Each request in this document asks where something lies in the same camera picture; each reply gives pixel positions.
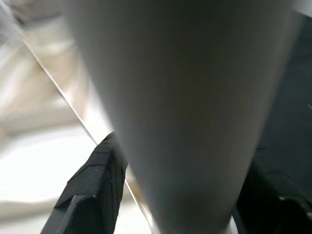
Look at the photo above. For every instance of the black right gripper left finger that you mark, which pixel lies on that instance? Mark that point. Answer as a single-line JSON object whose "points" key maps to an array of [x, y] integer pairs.
{"points": [[92, 185]]}

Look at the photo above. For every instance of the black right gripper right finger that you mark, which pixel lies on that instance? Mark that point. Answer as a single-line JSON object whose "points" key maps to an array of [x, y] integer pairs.
{"points": [[268, 195]]}

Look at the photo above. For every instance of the white plastic table leg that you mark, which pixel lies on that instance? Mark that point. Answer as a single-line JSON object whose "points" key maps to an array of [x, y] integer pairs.
{"points": [[182, 109]]}

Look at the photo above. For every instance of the white plastic children table top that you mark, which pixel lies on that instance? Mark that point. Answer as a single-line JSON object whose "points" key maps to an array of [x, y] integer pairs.
{"points": [[48, 158]]}

